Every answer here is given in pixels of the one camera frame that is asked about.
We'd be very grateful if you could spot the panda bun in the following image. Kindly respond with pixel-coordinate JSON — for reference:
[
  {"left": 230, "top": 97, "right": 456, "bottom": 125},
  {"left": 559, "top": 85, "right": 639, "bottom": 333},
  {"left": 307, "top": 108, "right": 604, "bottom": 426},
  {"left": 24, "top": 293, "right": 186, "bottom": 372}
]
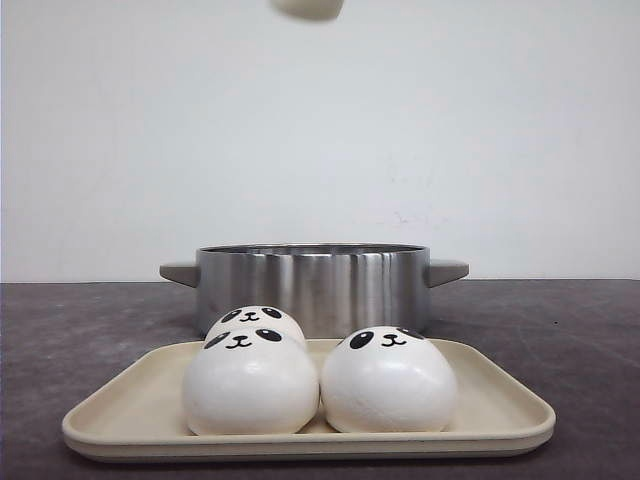
[
  {"left": 269, "top": 0, "right": 344, "bottom": 22},
  {"left": 182, "top": 327, "right": 320, "bottom": 435},
  {"left": 205, "top": 305, "right": 307, "bottom": 348},
  {"left": 320, "top": 326, "right": 458, "bottom": 433}
]

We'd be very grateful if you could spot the stainless steel steamer pot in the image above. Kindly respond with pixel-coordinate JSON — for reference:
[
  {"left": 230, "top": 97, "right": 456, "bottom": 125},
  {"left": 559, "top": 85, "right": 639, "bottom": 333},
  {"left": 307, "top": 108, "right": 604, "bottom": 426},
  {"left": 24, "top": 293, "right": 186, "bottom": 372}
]
[{"left": 159, "top": 243, "right": 469, "bottom": 338}]

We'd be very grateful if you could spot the cream rectangular tray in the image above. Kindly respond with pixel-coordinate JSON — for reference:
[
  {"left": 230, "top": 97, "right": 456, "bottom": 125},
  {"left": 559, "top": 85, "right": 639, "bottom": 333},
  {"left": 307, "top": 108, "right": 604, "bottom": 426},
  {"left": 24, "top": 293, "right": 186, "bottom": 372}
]
[{"left": 62, "top": 339, "right": 556, "bottom": 463}]

